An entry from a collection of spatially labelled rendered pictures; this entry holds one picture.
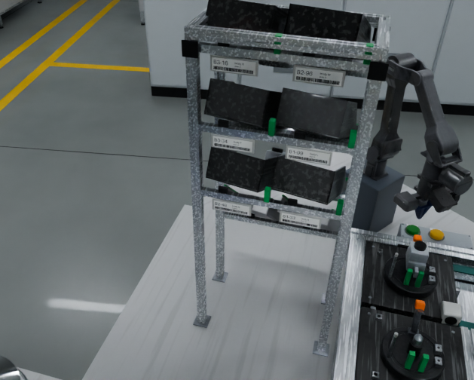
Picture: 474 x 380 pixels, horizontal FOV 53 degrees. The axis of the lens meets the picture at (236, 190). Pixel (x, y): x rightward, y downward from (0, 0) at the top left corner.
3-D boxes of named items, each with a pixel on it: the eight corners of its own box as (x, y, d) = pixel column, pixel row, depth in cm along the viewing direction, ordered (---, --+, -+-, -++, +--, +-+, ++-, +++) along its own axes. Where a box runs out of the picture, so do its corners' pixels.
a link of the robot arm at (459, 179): (428, 139, 125) (463, 161, 117) (451, 132, 128) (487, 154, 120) (417, 174, 132) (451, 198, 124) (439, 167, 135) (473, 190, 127)
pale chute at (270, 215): (248, 216, 147) (252, 202, 148) (288, 228, 143) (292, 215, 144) (218, 200, 121) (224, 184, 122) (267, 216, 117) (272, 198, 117)
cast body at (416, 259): (405, 254, 130) (411, 234, 126) (422, 257, 129) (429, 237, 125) (405, 276, 123) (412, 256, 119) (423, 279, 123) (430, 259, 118)
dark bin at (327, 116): (308, 122, 122) (315, 93, 120) (359, 134, 117) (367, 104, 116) (274, 124, 96) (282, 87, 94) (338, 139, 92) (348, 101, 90)
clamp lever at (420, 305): (408, 327, 114) (415, 298, 112) (417, 329, 114) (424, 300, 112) (410, 335, 111) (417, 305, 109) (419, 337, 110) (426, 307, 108)
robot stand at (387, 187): (360, 203, 175) (370, 156, 163) (392, 222, 166) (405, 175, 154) (334, 218, 167) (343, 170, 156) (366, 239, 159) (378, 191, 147)
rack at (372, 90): (215, 270, 146) (213, -3, 99) (336, 296, 139) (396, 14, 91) (192, 324, 130) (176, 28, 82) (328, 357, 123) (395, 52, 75)
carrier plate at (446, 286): (365, 245, 143) (366, 240, 142) (450, 262, 138) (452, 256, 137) (360, 306, 125) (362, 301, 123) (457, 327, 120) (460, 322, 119)
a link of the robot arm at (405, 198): (398, 176, 131) (413, 188, 127) (450, 162, 138) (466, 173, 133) (391, 200, 136) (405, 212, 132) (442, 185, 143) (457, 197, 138)
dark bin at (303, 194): (302, 174, 131) (308, 148, 129) (349, 187, 127) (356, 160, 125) (270, 188, 106) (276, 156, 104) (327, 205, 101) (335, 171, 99)
